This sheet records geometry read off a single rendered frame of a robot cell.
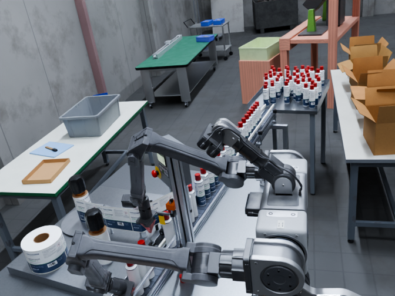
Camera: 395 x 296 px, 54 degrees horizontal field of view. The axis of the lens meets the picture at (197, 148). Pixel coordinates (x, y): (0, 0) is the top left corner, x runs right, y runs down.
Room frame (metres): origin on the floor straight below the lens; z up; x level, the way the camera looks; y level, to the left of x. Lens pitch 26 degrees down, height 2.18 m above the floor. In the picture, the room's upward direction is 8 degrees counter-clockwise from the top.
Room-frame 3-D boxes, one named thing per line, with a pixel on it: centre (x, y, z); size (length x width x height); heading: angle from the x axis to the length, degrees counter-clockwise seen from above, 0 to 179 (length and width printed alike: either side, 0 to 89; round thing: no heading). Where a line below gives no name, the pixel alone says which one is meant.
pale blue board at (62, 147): (3.26, 1.30, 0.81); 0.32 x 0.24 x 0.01; 58
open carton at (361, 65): (3.30, -1.61, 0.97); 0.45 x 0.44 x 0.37; 75
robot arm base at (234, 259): (0.78, -0.06, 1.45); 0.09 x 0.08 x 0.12; 162
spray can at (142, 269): (1.35, 0.33, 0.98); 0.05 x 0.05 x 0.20
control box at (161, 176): (1.55, 0.13, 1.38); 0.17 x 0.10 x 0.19; 27
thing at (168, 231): (1.60, 0.20, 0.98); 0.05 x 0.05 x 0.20
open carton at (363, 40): (4.15, -1.92, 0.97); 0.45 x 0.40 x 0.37; 74
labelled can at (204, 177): (2.00, -0.01, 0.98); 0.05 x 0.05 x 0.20
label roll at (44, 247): (1.63, 0.84, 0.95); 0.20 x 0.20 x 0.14
